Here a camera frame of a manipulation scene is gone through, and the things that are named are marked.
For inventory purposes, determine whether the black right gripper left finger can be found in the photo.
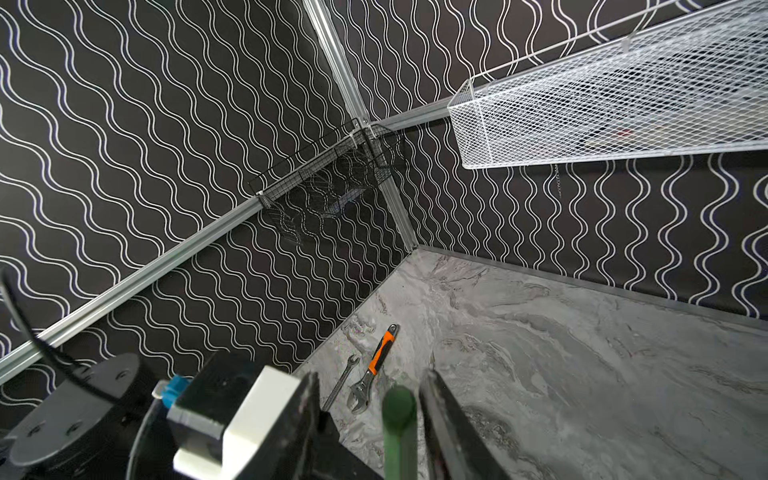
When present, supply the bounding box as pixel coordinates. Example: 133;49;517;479
239;373;320;479

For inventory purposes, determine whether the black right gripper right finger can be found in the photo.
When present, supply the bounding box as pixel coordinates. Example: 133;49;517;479
419;369;509;479

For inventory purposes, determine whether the green pen cap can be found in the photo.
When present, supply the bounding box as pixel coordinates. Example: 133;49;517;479
381;385;418;479

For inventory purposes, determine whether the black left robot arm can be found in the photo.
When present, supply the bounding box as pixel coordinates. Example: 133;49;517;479
1;353;158;479

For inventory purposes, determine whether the steel wrench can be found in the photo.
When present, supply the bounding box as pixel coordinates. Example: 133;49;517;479
322;355;360;412

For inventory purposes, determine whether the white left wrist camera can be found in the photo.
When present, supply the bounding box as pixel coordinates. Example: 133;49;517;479
154;351;300;479

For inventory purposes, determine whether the orange handled screwdriver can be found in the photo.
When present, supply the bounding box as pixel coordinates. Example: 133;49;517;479
347;324;400;414

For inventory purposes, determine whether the black wire mesh basket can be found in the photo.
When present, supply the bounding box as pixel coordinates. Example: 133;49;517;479
248;119;405;245

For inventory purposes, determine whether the white wire mesh basket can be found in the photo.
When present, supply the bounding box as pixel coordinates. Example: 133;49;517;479
447;1;767;169

